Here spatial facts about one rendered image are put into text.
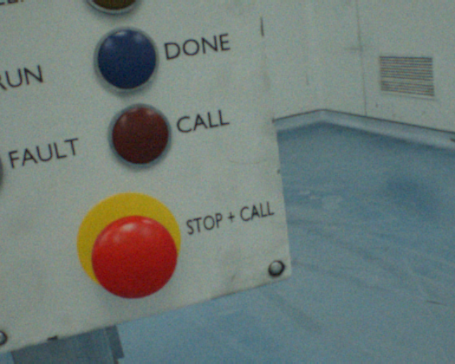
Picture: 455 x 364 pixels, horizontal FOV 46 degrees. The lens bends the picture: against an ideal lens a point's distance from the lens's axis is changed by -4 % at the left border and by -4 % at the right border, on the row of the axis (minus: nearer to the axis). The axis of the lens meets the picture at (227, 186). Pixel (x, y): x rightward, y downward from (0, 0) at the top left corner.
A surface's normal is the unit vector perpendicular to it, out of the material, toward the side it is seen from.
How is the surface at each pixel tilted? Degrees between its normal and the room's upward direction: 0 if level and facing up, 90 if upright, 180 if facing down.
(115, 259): 88
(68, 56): 90
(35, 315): 90
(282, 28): 90
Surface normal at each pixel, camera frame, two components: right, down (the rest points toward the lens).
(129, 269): 0.21, 0.29
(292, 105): 0.42, 0.22
